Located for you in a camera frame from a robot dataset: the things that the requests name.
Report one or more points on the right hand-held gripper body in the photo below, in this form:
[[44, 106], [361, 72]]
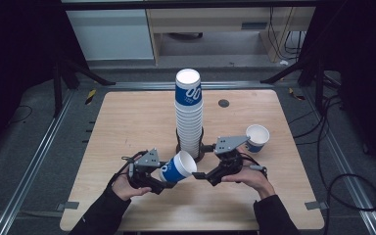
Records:
[[228, 143]]

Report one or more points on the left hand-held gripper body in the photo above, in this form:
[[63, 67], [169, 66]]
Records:
[[148, 160]]

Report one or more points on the black cup holder stand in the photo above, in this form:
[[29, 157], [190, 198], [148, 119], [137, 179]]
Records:
[[200, 156]]

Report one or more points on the blue white paper cup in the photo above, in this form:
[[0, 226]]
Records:
[[176, 169], [258, 133]]

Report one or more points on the stack of paper cups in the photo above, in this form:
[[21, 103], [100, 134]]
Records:
[[189, 117]]

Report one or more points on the person's right hand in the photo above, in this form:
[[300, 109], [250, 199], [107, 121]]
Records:
[[253, 179]]

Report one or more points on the person's left hand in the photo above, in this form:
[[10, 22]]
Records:
[[122, 189]]

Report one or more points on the black round table grommet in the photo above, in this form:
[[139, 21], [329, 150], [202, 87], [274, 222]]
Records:
[[223, 103]]

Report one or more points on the yellow black tape strip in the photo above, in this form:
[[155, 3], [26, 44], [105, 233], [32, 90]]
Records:
[[90, 96], [295, 94]]

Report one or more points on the black metal stand leg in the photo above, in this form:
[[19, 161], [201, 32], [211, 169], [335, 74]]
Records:
[[319, 84], [57, 88]]

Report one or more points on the white cabinet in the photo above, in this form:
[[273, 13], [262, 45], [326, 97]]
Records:
[[111, 34]]

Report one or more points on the aluminium floor rail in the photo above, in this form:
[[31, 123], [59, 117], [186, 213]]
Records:
[[143, 85], [32, 163], [342, 163]]

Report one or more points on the grey table bracket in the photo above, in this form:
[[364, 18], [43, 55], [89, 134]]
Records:
[[68, 206], [316, 205]]

